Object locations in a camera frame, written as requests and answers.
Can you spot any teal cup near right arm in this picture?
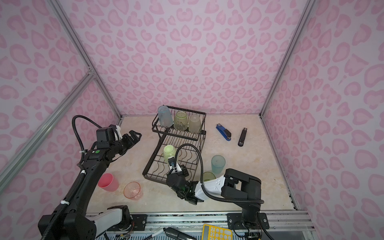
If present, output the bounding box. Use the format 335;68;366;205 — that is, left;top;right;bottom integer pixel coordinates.
211;155;226;175

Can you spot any light green transparent cup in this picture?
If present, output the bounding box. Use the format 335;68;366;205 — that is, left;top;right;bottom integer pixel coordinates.
174;111;188;131

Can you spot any black marker pen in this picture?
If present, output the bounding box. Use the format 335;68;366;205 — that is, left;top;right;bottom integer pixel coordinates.
144;227;197;240

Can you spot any white mug green handle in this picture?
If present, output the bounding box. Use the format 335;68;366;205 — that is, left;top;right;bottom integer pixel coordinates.
163;145;177;164

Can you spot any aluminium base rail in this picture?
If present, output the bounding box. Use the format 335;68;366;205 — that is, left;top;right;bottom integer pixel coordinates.
106;210;319;240

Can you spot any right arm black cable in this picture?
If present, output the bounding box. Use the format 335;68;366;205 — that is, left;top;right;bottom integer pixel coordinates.
174;143;265;205

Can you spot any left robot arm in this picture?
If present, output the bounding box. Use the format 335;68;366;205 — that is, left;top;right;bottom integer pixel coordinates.
38;127;142;240

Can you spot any pink transparent cup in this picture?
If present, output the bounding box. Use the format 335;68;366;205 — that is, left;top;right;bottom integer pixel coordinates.
123;182;143;200

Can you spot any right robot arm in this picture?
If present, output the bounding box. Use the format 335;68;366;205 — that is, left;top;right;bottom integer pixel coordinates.
166;169;269;230

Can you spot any bright green transparent cup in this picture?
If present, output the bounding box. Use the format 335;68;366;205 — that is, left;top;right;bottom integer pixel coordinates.
203;172;216;182

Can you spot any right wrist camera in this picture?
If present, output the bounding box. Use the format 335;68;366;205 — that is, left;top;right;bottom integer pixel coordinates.
168;157;182;175

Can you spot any blue stapler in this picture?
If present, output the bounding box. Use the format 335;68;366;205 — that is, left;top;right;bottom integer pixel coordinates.
216;124;232;141

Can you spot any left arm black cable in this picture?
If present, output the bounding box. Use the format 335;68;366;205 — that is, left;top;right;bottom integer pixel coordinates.
71;115;102;163

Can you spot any teal textured plastic cup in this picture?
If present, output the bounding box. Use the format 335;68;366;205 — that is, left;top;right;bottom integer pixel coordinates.
158;105;174;128

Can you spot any solid pink plastic cup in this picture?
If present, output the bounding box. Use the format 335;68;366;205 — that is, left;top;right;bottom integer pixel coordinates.
98;173;119;192

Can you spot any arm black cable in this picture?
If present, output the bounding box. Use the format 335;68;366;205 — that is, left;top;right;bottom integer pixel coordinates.
174;143;265;205
71;115;102;163

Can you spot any black wire dish rack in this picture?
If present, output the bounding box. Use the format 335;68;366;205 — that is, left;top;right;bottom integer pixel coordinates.
142;106;207;184

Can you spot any yellow calculator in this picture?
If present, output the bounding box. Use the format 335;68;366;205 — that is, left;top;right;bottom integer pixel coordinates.
201;224;234;240

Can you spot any pale green frosted cup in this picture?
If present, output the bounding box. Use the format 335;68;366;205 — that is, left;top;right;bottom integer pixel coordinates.
189;114;201;134

